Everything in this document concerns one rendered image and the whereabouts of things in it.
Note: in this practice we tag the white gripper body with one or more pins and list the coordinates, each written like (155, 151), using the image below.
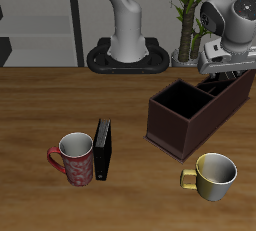
(226, 62)

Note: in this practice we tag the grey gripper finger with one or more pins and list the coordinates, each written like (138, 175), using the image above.
(239, 73)
(230, 75)

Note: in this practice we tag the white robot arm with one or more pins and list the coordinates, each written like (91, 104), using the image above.
(128, 25)

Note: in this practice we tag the dark brown desk caddy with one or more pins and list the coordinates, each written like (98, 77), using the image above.
(180, 131)

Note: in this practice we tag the black book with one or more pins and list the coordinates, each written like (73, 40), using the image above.
(101, 155)

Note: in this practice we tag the green pot plant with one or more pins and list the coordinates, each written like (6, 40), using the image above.
(186, 31)

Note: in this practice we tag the yellow and white mug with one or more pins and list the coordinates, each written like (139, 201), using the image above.
(213, 188)

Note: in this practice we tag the red patterned mug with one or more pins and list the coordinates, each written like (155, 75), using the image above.
(78, 168)

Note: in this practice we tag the grey shelf unit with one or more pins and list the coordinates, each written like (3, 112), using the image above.
(36, 25)

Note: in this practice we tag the dark grey block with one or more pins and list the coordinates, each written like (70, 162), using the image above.
(4, 51)

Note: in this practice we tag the flat black base plate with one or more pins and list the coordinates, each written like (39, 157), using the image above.
(95, 62)

